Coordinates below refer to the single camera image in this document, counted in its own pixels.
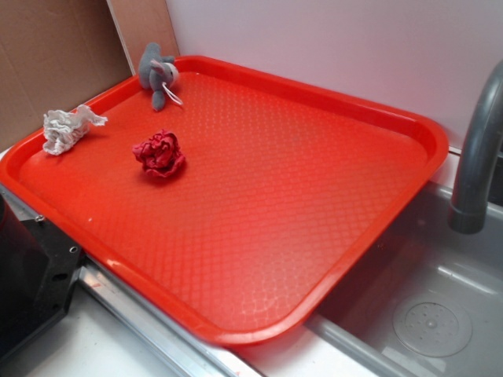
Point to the red plastic tray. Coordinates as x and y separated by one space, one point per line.
284 187

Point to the brown cardboard panel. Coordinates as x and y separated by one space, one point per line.
59 54

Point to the crumpled red paper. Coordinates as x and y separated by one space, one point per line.
160 156

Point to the crumpled white paper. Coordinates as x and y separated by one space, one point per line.
62 130

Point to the grey plush toy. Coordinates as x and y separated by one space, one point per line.
158 74

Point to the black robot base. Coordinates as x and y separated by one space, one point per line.
39 267

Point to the grey plastic sink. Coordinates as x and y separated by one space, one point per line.
423 301

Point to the grey faucet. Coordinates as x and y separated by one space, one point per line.
478 180

